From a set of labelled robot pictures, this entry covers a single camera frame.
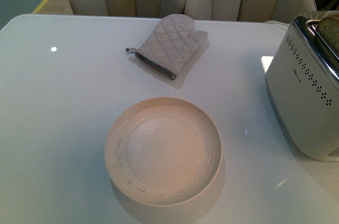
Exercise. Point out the bread slice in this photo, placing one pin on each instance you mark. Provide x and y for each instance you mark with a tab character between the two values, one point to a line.
328	30

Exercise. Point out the beige cushion at right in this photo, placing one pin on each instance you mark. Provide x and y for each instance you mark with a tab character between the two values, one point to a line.
313	15

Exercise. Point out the pale pink round plate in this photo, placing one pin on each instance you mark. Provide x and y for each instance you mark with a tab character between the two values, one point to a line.
163	152

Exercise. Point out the cream and chrome toaster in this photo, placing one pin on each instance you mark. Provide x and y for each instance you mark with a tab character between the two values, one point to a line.
302	83

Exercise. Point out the beige quilted oven mitt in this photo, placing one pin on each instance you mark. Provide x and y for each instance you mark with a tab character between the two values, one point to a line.
171	45

